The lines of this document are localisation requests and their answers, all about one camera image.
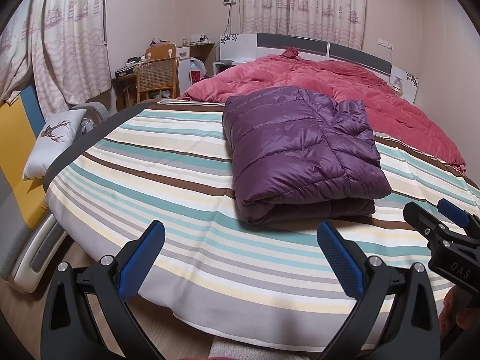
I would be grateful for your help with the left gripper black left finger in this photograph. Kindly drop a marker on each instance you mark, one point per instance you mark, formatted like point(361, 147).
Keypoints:
point(69, 329)

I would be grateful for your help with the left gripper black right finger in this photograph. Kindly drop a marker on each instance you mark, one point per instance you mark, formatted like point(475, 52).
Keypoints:
point(411, 330)

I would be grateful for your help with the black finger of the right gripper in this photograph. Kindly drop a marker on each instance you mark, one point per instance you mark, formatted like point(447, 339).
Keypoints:
point(423, 221)

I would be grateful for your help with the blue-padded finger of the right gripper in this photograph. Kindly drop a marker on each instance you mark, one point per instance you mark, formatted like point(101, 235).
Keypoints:
point(460, 217)

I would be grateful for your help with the purple down jacket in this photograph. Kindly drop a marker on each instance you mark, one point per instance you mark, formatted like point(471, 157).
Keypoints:
point(298, 154)

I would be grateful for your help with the right hand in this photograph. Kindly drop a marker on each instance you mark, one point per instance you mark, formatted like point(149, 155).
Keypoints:
point(453, 315)

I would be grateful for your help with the yellow grey sofa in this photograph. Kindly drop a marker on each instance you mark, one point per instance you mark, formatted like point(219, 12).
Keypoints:
point(30, 234)

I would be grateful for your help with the pink red quilt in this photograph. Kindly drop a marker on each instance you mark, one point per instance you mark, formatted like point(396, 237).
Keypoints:
point(387, 112)

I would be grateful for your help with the striped bed sheet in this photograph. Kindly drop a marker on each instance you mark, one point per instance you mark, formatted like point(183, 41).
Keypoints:
point(265, 285)

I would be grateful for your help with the deer print pillow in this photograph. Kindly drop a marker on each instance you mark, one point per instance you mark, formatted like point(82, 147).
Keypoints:
point(59, 132)

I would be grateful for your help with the patterned curtain by bedhead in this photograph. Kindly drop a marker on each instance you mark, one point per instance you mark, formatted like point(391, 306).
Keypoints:
point(336, 21)

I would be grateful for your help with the wooden desk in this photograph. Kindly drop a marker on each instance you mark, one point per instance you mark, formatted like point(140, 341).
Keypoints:
point(195, 64)

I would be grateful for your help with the white grey headboard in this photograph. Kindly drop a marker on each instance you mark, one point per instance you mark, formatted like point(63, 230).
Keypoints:
point(242, 48)

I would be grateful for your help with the white nightstand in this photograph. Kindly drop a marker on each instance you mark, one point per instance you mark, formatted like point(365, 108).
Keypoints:
point(222, 65)

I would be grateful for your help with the wooden rattan chair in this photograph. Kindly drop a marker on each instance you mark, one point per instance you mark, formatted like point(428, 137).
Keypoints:
point(157, 75)

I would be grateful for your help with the patterned curtain side window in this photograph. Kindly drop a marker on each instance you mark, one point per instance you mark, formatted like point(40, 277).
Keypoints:
point(60, 45)

